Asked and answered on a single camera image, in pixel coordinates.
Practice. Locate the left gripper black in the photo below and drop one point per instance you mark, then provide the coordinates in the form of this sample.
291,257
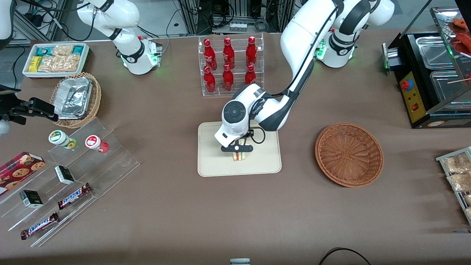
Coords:
250,133

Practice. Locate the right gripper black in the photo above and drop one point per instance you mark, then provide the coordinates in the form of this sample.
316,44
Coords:
19,109

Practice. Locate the triangle sandwich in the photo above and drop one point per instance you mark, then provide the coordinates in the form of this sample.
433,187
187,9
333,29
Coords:
240,156

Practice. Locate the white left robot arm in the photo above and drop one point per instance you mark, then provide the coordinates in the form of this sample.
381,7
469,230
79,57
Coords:
301,36

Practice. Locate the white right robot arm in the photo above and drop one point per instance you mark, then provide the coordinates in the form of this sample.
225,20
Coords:
132,55

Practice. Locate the beige plastic tray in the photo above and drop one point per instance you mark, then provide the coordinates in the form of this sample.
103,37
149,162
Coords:
213,162

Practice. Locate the light wicker basket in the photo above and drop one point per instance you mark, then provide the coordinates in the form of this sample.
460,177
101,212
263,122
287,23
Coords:
96,95

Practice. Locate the round brown wicker basket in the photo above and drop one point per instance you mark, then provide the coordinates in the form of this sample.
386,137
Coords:
349,154

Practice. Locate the tray of packaged pastries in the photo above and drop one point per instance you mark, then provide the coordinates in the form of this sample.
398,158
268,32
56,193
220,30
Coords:
441,162

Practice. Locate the aluminium foil container stack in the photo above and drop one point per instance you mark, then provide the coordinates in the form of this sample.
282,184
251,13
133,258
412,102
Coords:
73,97

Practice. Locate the green lid drink cup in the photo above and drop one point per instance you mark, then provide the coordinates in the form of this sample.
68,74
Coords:
59,137

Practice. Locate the white snack bin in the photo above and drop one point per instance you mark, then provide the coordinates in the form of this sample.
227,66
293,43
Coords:
25,71

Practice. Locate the yellow snack pack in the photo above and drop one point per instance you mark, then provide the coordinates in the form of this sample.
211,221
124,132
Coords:
35,64

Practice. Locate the clear bag of crackers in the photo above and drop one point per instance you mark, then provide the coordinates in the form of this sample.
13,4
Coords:
62,50
59,63

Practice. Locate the red lid drink cup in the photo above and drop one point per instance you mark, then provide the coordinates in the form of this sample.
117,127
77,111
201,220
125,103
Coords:
94,142

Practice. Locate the teal snack pack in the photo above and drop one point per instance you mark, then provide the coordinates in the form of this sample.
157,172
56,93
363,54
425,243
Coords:
78,49
44,50

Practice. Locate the clear acrylic bottle rack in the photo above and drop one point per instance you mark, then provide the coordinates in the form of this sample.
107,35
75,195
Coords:
238,92

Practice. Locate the red cookie box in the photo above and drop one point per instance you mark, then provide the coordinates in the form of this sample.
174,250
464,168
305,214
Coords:
18,171

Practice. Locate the small black box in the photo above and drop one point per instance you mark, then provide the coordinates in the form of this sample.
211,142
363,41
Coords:
31,199
64,175

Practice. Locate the red cola bottle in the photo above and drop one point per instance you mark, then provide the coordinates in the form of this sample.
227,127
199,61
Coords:
250,79
209,81
228,53
228,79
251,51
209,55

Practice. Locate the clear acrylic stepped display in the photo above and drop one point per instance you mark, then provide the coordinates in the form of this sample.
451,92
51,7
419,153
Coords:
117,162

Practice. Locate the snickers chocolate bar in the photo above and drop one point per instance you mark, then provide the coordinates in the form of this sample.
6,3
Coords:
39,225
73,196

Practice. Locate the small grey device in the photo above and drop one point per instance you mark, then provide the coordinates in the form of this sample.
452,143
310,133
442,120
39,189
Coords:
240,262

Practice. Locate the white power strip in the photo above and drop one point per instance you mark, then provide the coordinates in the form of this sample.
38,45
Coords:
238,27

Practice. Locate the red emergency stop button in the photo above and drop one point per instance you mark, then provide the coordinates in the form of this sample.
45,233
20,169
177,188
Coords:
407,84

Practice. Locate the black food warmer machine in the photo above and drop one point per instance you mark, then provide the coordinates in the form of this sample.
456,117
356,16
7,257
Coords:
404,55

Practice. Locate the steel food pan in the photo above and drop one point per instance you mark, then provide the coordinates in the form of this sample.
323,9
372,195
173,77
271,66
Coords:
434,53
447,90

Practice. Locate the clear bag of pastries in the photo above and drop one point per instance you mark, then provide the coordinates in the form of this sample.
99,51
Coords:
458,163
460,182

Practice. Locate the small blue flat object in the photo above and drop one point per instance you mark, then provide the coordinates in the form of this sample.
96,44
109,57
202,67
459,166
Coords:
462,232

